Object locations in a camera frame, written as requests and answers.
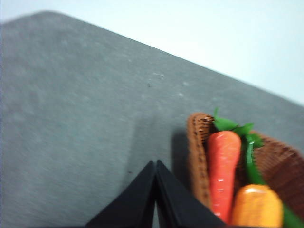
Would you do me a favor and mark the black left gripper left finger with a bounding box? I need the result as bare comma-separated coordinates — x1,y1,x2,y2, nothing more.
85,161,156,228

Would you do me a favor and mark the brown wicker basket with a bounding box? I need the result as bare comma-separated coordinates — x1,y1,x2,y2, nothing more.
187,112,304,212

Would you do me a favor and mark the orange toy carrot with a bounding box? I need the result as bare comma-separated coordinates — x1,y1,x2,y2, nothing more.
208,109,255,223

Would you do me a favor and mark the yellow-orange toy corn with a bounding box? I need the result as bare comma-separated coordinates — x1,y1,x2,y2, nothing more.
232,184,284,227

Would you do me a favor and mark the grey table mat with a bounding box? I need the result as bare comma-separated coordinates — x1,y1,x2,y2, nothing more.
0,11,304,228

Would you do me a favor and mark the green toy chili pepper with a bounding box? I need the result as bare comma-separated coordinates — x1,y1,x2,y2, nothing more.
245,133,304,228

